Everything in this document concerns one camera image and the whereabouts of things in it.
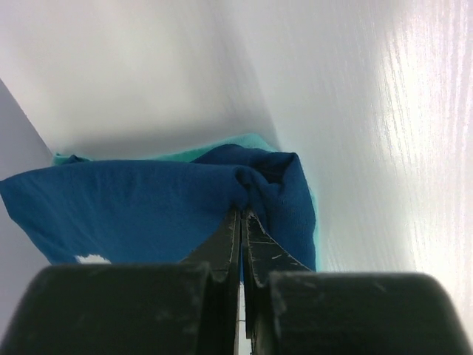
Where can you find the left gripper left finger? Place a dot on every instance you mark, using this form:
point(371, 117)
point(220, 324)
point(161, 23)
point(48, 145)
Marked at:
point(189, 307)

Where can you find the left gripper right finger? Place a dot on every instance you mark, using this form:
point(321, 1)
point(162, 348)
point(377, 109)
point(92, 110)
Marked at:
point(292, 310)

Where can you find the dark blue printed t-shirt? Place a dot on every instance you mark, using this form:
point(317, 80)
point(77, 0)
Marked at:
point(153, 211)

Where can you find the folded teal t-shirt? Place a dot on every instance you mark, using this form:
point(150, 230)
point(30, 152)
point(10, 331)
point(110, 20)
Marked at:
point(248, 141)

